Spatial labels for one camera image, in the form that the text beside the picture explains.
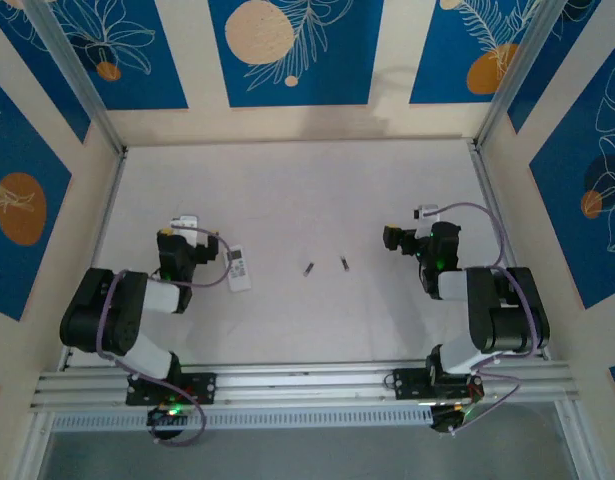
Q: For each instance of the white remote control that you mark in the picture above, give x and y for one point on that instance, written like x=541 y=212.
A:
x=238 y=270

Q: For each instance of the small battery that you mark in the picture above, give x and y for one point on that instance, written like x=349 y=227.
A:
x=309 y=269
x=344 y=263

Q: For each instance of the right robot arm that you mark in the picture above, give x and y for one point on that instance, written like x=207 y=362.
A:
x=507 y=320

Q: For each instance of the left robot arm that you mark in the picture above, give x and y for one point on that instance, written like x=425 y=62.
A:
x=92 y=310

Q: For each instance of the black controller board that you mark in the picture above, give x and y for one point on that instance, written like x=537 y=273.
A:
x=167 y=415
x=449 y=417

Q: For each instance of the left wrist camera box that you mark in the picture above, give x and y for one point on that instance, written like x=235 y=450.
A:
x=185 y=226

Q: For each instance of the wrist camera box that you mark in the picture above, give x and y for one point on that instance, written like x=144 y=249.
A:
x=185 y=226
x=427 y=211

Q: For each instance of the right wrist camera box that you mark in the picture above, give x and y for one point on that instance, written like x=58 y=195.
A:
x=427 y=211

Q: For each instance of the aluminium side rail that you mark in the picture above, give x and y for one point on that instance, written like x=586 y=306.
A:
x=497 y=200
x=107 y=210

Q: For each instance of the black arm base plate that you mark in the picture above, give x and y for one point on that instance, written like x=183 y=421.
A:
x=412 y=384
x=202 y=387

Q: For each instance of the blue floral wall panel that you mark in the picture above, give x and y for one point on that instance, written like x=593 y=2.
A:
x=587 y=200
x=307 y=55
x=462 y=55
x=137 y=55
x=22 y=200

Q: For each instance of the aluminium frame post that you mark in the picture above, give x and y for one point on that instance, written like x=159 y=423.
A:
x=82 y=85
x=517 y=75

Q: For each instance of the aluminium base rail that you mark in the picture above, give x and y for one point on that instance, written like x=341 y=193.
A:
x=297 y=387

